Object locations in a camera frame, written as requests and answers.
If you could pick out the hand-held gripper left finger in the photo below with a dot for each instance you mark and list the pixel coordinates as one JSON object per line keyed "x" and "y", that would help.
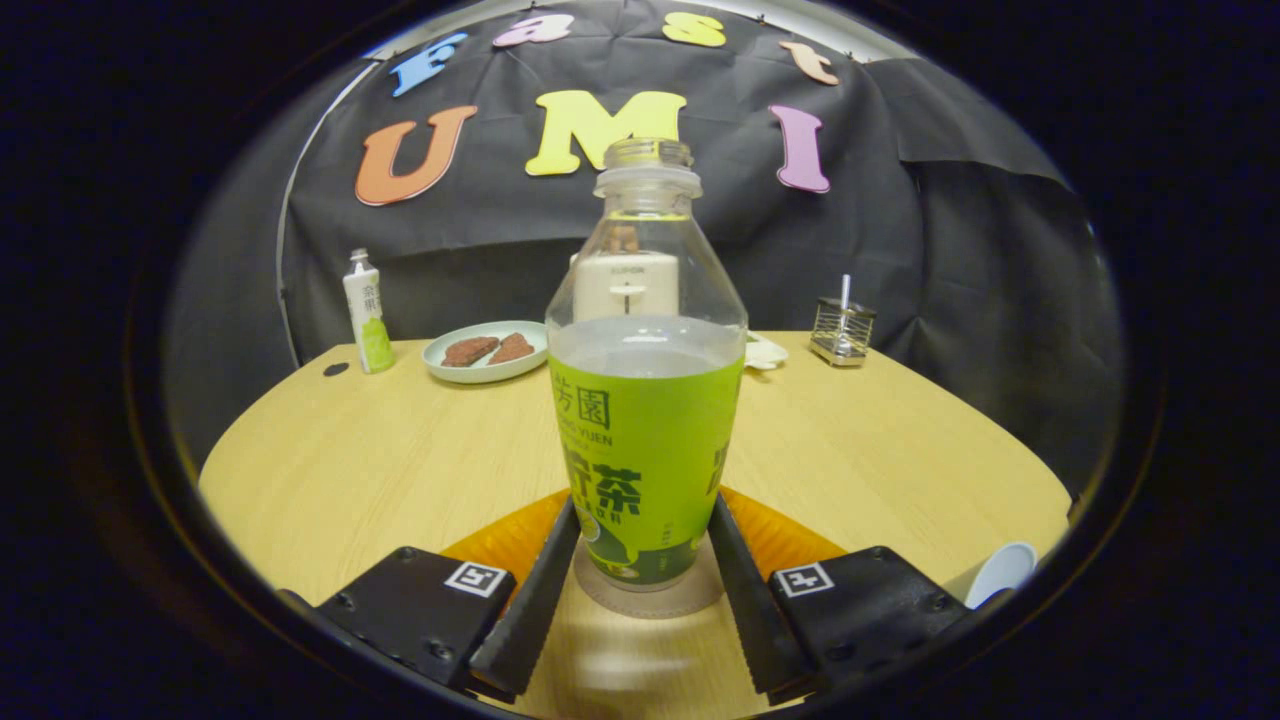
{"x": 530, "y": 610}

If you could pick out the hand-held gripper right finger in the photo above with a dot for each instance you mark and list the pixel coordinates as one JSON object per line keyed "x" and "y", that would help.
{"x": 755, "y": 610}

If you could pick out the round brown coaster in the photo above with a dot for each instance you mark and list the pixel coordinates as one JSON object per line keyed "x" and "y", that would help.
{"x": 650, "y": 603}

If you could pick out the green label juice bottle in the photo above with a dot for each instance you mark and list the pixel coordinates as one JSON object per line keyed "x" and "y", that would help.
{"x": 645, "y": 450}

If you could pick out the white cup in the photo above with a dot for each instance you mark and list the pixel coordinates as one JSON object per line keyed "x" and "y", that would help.
{"x": 1000, "y": 575}

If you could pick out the small white green bottle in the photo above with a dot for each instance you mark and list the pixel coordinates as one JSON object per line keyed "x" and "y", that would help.
{"x": 368, "y": 320}

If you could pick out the wooden table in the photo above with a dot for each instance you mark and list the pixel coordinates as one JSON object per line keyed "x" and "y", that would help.
{"x": 400, "y": 450}

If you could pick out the pale green plate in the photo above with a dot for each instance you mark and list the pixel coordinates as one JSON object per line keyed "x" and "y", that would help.
{"x": 480, "y": 374}

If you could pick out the white sauce tray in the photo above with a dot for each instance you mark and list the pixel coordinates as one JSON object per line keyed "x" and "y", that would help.
{"x": 768, "y": 353}

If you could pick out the brown toast piece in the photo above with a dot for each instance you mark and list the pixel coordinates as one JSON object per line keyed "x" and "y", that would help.
{"x": 468, "y": 351}
{"x": 513, "y": 349}

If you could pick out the black round table grommet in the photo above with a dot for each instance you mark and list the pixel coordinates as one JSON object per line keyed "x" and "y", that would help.
{"x": 336, "y": 369}

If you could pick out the white utensil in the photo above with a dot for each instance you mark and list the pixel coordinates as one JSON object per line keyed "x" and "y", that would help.
{"x": 845, "y": 290}

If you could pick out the white toaster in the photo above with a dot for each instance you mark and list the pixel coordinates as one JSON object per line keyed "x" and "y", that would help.
{"x": 625, "y": 285}

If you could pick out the brown bread slice in toaster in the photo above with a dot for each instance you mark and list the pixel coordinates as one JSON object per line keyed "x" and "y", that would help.
{"x": 625, "y": 240}

